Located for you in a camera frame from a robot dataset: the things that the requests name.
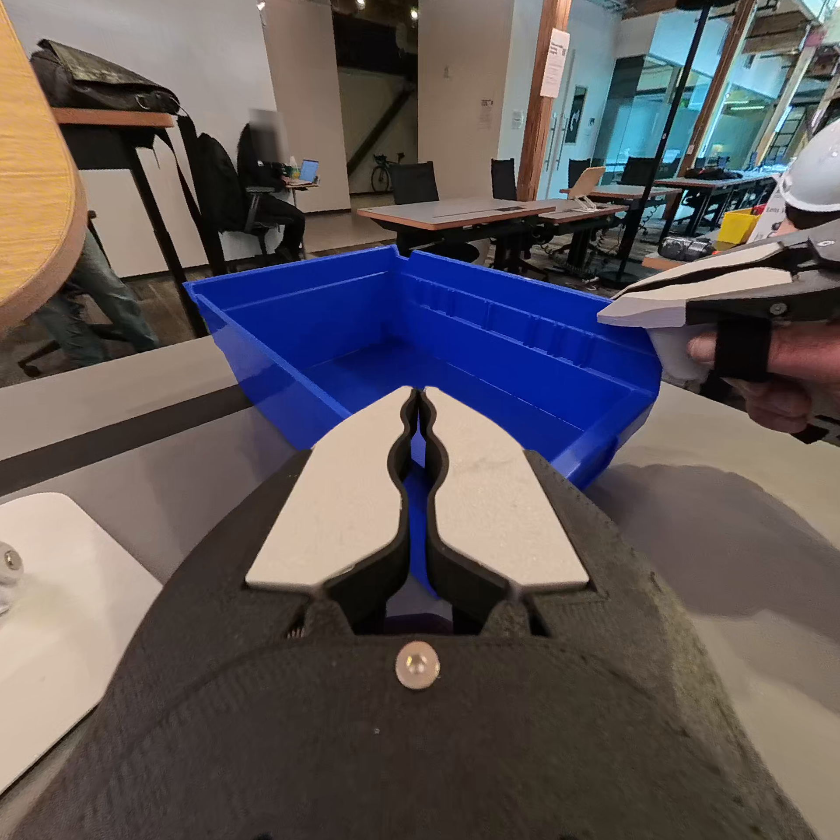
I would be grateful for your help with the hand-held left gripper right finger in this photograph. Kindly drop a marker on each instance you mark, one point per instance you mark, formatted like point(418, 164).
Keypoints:
point(505, 518)

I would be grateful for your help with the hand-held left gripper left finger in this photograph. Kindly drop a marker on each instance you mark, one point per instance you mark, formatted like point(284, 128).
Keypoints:
point(334, 518)

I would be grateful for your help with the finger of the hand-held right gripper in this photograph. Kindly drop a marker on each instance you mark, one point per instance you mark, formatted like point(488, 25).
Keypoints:
point(735, 254)
point(656, 305)

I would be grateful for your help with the blue plastic bin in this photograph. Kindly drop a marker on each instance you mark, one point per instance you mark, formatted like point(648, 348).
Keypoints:
point(328, 315)

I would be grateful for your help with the wood-edged office desk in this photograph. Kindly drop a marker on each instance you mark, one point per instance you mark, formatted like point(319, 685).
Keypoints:
point(459, 213)
point(584, 210)

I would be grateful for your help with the grey desk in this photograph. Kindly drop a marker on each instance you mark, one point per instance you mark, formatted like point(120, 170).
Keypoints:
point(722, 558)

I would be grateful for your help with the person's right hand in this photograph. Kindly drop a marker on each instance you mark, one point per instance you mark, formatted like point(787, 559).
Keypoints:
point(807, 367)

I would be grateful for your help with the yellow bin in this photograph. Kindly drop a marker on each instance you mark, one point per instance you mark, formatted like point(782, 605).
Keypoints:
point(741, 226)

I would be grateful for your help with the white hard hat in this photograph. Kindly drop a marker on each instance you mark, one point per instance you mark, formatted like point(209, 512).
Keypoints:
point(814, 170)

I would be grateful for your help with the wooden laptop stand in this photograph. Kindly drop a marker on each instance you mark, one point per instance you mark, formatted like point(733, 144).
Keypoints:
point(590, 180)

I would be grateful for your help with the black office chair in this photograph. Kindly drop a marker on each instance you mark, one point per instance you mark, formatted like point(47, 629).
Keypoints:
point(504, 177)
point(413, 184)

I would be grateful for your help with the paper notice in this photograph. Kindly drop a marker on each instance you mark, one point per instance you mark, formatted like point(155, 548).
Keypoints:
point(555, 62)

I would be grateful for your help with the white document stand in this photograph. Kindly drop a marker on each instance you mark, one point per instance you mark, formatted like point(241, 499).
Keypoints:
point(52, 623)

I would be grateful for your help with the bicycle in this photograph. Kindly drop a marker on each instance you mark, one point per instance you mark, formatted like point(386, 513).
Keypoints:
point(380, 177)

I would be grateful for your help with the open laptop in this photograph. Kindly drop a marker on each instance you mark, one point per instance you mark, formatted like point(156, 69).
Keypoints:
point(308, 170)

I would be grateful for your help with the black jacket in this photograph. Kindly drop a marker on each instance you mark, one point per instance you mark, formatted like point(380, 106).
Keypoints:
point(216, 177)

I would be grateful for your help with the dark messenger bag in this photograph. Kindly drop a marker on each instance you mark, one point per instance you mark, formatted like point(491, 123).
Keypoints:
point(98, 79)

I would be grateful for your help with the wooden post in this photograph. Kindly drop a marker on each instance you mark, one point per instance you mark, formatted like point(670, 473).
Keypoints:
point(535, 144)

